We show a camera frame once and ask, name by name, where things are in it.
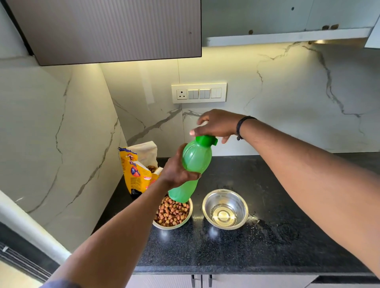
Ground person's left hand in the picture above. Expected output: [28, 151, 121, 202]
[159, 143, 201, 190]

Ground person's right hand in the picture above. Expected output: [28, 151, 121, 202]
[189, 109, 246, 144]

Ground green plastic water bottle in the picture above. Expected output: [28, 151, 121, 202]
[168, 135, 218, 204]

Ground person's right forearm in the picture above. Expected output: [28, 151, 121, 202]
[239, 119, 380, 278]

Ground person's left forearm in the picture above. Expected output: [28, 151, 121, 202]
[42, 177, 176, 288]

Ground black wrist band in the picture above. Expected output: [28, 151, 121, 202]
[236, 116, 257, 141]

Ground yellow pet food bag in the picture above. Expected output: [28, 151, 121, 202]
[118, 141, 164, 199]

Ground pile of brown pet kibble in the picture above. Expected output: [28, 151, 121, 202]
[155, 196, 190, 227]

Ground steel bowl with pet food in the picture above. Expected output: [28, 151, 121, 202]
[152, 196, 193, 230]

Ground steel bowl with water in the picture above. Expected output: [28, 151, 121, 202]
[202, 189, 249, 231]

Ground grey base cabinet doors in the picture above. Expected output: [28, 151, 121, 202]
[126, 274, 319, 288]

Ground white wall switch panel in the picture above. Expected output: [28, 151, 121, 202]
[171, 83, 227, 104]

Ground brown ribbed wall cabinet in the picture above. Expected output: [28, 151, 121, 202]
[5, 0, 202, 66]

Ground white wall cabinet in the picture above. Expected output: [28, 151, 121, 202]
[201, 0, 380, 49]

